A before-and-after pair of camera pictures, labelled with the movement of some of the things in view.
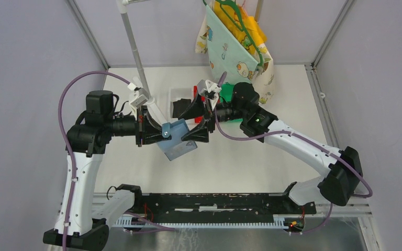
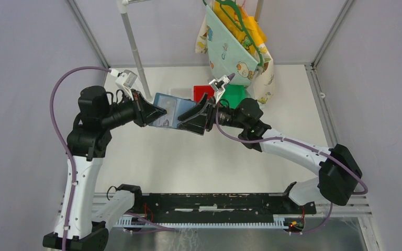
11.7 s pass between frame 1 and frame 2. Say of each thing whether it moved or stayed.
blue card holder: moved
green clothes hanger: stayed
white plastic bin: stayed
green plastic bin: stayed
